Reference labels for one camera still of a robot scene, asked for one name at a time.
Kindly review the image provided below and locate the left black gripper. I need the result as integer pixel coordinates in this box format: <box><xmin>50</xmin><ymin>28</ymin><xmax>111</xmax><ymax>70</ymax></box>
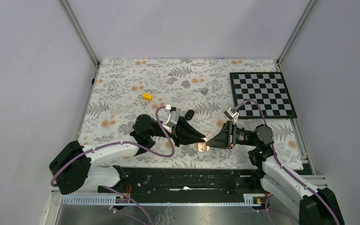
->
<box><xmin>150</xmin><ymin>117</ymin><xmax>206</xmax><ymax>148</ymax></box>

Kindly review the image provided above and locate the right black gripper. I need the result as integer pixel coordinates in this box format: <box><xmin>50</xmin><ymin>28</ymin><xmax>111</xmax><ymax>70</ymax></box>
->
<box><xmin>205</xmin><ymin>121</ymin><xmax>258</xmax><ymax>150</ymax></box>

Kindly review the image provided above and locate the pink earbud charging case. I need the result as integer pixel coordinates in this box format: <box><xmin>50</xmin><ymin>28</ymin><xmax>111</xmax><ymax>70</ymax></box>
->
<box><xmin>197</xmin><ymin>142</ymin><xmax>210</xmax><ymax>152</ymax></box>

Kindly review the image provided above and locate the black earbud charging case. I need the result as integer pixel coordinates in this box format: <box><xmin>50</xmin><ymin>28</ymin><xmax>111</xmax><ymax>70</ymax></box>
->
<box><xmin>184</xmin><ymin>109</ymin><xmax>195</xmax><ymax>121</ymax></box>

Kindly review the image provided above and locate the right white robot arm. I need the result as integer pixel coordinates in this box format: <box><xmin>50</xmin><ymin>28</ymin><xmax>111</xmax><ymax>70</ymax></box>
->
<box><xmin>206</xmin><ymin>121</ymin><xmax>345</xmax><ymax>225</ymax></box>

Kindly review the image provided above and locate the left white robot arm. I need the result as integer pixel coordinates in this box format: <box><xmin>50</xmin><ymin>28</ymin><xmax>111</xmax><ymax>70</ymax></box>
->
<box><xmin>49</xmin><ymin>114</ymin><xmax>206</xmax><ymax>195</ymax></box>

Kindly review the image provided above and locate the floral table mat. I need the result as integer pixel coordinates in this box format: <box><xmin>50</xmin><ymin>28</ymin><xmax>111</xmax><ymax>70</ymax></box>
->
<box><xmin>72</xmin><ymin>58</ymin><xmax>305</xmax><ymax>170</ymax></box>

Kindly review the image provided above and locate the small grey block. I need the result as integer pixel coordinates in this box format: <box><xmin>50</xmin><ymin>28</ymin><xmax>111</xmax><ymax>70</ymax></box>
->
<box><xmin>201</xmin><ymin>87</ymin><xmax>209</xmax><ymax>95</ymax></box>

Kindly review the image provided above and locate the yellow block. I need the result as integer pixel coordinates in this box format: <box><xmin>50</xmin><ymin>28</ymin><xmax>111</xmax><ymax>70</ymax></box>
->
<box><xmin>142</xmin><ymin>93</ymin><xmax>153</xmax><ymax>101</ymax></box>

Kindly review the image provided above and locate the black white checkerboard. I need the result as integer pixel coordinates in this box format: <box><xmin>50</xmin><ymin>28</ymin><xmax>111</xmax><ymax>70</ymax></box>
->
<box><xmin>229</xmin><ymin>72</ymin><xmax>297</xmax><ymax>119</ymax></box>

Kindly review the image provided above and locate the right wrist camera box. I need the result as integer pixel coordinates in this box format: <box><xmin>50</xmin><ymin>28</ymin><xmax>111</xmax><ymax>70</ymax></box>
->
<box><xmin>224</xmin><ymin>108</ymin><xmax>239</xmax><ymax>123</ymax></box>

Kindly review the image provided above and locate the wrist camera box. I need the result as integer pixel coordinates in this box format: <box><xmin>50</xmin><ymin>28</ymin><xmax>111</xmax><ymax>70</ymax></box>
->
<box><xmin>163</xmin><ymin>105</ymin><xmax>180</xmax><ymax>133</ymax></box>
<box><xmin>224</xmin><ymin>108</ymin><xmax>239</xmax><ymax>123</ymax></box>

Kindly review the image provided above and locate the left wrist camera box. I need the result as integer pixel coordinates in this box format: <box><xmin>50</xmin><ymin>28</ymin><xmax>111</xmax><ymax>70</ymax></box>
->
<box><xmin>163</xmin><ymin>105</ymin><xmax>180</xmax><ymax>133</ymax></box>

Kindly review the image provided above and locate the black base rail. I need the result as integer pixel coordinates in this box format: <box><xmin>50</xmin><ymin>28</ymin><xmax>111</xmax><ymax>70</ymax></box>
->
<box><xmin>112</xmin><ymin>167</ymin><xmax>269</xmax><ymax>203</ymax></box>

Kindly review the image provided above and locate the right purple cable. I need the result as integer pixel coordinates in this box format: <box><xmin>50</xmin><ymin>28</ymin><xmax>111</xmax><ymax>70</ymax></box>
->
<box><xmin>234</xmin><ymin>99</ymin><xmax>342</xmax><ymax>225</ymax></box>

